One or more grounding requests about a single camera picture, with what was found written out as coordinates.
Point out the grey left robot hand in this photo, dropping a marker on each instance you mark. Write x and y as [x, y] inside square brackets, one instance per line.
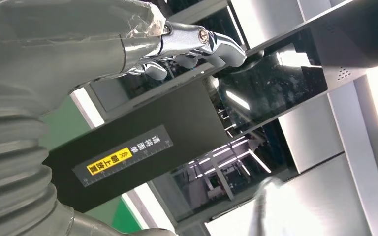
[62, 55]

